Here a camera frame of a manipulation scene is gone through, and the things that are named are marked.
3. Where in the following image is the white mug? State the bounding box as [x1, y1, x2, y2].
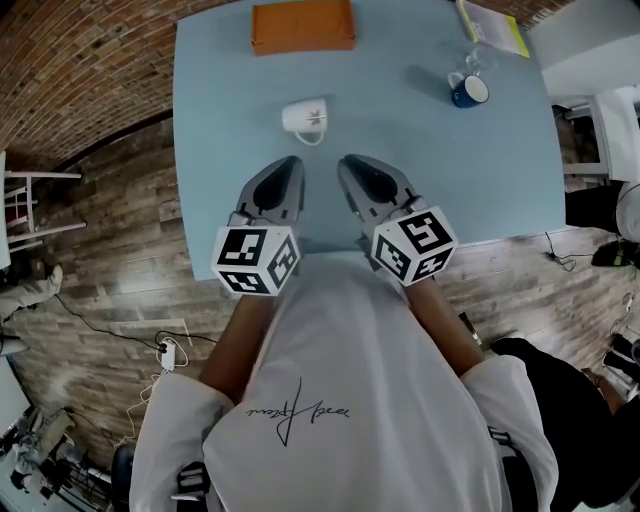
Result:
[281, 97, 330, 147]

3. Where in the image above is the light blue table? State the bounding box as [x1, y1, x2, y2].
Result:
[172, 0, 567, 284]

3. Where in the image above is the black cable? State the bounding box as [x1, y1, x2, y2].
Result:
[543, 230, 594, 273]
[154, 329, 219, 351]
[53, 293, 164, 349]

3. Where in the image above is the person's white shirt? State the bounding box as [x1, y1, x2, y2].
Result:
[130, 252, 560, 512]

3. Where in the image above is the blue enamel mug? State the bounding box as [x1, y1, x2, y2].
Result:
[446, 70, 491, 109]

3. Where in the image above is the white desk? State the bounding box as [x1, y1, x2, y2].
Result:
[552, 84, 640, 184]

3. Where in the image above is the person's right forearm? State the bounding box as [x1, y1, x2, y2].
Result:
[407, 277, 486, 376]

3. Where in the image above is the yellow-edged booklet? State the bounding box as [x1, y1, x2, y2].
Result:
[454, 0, 531, 59]

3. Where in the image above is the person's left forearm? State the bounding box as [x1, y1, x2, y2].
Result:
[198, 292, 279, 409]

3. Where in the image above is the clear glass mug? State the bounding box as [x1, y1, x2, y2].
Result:
[462, 42, 499, 77]

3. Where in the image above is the small white table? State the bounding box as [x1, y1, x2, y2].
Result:
[0, 149, 87, 271]

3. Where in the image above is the white cable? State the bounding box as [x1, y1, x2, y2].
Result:
[117, 367, 171, 446]

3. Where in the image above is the white power strip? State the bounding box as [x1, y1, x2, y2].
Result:
[158, 338, 180, 372]

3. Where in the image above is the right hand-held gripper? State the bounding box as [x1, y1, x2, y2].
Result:
[337, 153, 459, 288]

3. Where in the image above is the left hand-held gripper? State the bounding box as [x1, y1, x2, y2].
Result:
[210, 154, 307, 297]

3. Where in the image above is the orange cardboard box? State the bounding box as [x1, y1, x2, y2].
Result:
[250, 0, 357, 57]

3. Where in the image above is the black and yellow bag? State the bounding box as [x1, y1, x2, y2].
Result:
[591, 239, 632, 269]

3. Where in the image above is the black backpack strap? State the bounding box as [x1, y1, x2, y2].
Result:
[174, 459, 209, 512]
[487, 424, 531, 512]

